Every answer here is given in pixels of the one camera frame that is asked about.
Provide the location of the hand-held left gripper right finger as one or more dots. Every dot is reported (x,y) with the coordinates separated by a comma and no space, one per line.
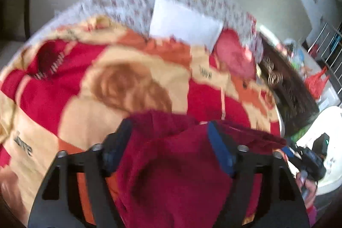
(221,150)

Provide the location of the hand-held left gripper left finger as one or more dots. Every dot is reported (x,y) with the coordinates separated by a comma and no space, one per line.
(115,153)

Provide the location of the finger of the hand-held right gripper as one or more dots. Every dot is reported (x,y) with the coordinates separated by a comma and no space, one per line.
(288,154)

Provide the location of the maroon fleece garment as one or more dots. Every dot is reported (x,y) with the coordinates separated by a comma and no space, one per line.
(173,177)

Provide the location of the person's right hand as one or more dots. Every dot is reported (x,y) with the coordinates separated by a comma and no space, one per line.
(309,190)

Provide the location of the white plastic chair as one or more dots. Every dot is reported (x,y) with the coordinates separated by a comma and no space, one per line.
(334,123)

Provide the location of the orange red printed blanket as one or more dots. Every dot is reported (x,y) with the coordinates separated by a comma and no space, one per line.
(80,110)

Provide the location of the carved wooden headboard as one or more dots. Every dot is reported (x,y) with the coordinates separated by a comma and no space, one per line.
(294,99)

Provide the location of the cluttered white table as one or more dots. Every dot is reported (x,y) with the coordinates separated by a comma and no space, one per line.
(327,99)

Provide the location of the red plastic bag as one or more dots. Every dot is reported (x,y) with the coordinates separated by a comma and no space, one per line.
(316,82)

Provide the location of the pink red pillow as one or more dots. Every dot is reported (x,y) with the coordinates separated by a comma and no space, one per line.
(235,57)

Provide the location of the metal rack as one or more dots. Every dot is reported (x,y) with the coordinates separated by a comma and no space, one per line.
(328,41)

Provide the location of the white pillow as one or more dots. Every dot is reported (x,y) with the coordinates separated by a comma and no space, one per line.
(181,22)

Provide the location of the dark wooden cabinet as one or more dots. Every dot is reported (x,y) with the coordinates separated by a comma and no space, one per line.
(16,9)

